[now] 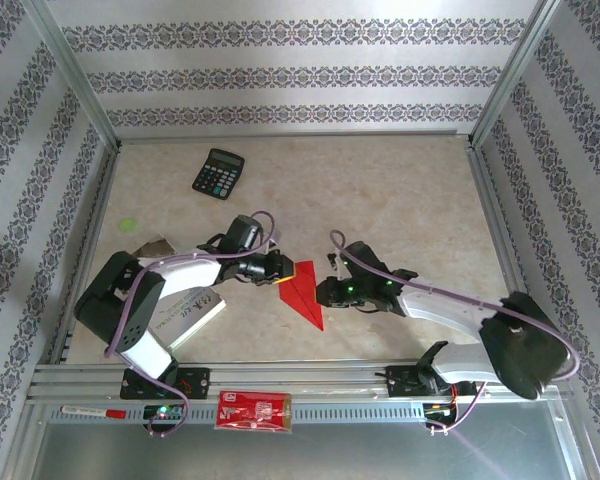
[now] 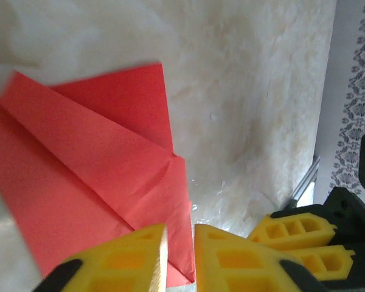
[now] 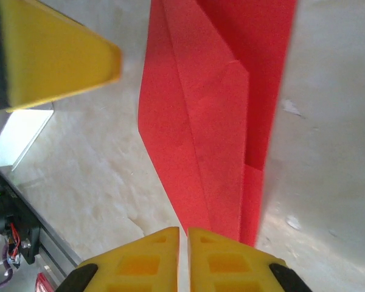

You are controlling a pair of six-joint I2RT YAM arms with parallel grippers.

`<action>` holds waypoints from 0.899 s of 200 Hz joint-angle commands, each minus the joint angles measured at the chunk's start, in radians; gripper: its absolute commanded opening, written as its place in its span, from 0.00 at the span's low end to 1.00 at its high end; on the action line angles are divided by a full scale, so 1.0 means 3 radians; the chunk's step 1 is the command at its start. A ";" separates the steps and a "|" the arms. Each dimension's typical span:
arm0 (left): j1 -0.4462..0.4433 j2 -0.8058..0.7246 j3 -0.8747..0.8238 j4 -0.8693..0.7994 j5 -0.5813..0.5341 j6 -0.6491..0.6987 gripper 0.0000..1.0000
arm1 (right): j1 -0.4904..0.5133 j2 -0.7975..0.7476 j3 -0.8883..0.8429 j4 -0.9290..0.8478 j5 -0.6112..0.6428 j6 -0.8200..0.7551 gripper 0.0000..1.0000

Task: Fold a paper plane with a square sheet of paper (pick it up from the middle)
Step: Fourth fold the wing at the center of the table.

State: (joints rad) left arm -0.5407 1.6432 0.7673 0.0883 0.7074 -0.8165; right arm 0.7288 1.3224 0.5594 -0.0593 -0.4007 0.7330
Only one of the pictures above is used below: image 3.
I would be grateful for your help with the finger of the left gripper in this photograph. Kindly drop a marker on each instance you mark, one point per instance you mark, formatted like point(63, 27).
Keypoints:
point(54, 51)

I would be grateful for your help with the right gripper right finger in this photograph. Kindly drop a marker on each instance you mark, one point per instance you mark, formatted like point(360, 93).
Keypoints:
point(228, 267)

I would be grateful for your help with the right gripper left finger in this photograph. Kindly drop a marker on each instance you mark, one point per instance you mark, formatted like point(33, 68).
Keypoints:
point(140, 267)

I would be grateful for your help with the red square paper sheet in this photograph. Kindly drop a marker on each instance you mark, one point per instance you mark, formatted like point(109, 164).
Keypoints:
point(216, 121)

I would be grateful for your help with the white paperback book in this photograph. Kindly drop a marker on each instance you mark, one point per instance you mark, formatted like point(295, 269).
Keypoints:
point(18, 137)

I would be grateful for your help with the red foil packet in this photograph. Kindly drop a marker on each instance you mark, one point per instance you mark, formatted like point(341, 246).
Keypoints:
point(45, 283)

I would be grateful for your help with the long aluminium mounting rail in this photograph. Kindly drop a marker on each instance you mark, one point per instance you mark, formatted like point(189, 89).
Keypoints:
point(57, 246)

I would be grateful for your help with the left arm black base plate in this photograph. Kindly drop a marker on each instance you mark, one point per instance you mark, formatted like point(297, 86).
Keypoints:
point(25, 240)

